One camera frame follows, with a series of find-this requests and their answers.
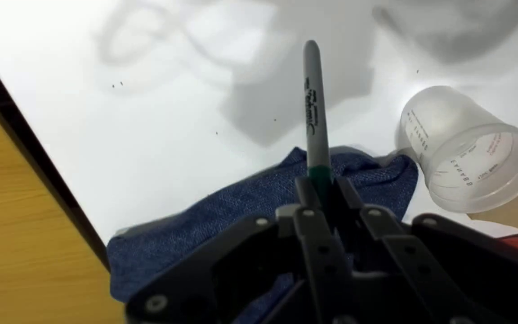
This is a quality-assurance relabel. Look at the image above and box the clear plastic measuring cup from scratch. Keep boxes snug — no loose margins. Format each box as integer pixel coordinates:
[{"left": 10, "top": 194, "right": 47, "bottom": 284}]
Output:
[{"left": 395, "top": 84, "right": 518, "bottom": 216}]

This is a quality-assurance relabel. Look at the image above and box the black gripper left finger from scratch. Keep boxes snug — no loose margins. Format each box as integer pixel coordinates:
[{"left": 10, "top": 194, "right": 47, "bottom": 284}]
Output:
[{"left": 125, "top": 176, "right": 357, "bottom": 324}]

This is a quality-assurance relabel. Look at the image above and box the yellow wooden table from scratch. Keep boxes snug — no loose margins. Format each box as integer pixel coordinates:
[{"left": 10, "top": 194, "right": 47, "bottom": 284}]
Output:
[{"left": 0, "top": 34, "right": 128, "bottom": 324}]

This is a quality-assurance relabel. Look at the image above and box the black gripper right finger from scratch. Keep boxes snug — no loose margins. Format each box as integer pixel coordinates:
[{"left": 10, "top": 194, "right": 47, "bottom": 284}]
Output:
[{"left": 330, "top": 174, "right": 518, "bottom": 324}]

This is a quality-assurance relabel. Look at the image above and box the dark blue cloth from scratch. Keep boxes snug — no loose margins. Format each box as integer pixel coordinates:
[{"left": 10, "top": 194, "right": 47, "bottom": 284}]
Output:
[{"left": 107, "top": 144, "right": 422, "bottom": 324}]

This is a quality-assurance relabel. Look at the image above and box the grey pen with green cap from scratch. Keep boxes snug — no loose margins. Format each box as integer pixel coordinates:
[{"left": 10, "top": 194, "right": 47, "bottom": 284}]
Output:
[{"left": 301, "top": 37, "right": 335, "bottom": 203}]

